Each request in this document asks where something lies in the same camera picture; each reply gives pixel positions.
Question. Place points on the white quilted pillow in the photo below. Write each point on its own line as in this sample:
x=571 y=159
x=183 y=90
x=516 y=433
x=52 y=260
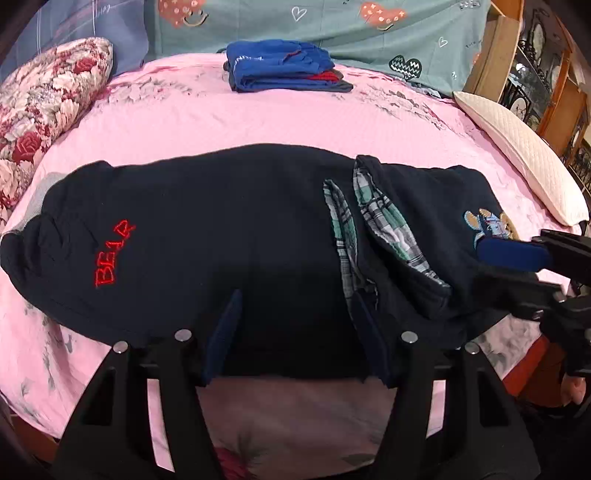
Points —
x=526 y=152

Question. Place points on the pink floral bedspread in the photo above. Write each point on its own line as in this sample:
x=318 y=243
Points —
x=184 y=120

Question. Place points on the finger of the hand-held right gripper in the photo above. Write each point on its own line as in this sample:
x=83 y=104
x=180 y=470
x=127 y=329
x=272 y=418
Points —
x=510 y=254
x=531 y=290

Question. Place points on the wooden glass display cabinet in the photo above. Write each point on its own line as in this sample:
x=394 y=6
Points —
x=549 y=78

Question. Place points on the blue folded garment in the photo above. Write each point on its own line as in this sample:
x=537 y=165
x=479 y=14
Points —
x=272 y=64

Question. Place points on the blue plaid pillow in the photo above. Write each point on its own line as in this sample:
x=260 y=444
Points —
x=64 y=23

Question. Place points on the navy BEAR hooded sweater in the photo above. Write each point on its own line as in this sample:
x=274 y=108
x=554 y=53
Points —
x=240 y=230

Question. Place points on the grey folded garment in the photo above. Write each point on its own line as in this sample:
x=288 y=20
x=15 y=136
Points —
x=342 y=86

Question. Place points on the red floral pillow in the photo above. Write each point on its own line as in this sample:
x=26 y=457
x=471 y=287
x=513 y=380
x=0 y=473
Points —
x=46 y=115

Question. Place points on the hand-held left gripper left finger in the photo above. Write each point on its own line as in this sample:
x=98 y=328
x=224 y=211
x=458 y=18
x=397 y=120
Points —
x=225 y=332

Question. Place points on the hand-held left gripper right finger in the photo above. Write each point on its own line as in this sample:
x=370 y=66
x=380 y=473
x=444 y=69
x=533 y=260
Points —
x=370 y=342

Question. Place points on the red folded garment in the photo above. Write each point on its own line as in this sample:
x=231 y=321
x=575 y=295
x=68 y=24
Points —
x=323 y=77

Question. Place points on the teal heart-print quilt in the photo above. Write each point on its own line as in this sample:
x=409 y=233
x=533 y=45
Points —
x=323 y=23

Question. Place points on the wooden bed headboard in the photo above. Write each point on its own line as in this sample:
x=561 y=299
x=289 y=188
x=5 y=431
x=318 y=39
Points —
x=494 y=50

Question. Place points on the person's right hand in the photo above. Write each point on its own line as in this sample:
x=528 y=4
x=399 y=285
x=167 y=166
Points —
x=577 y=390

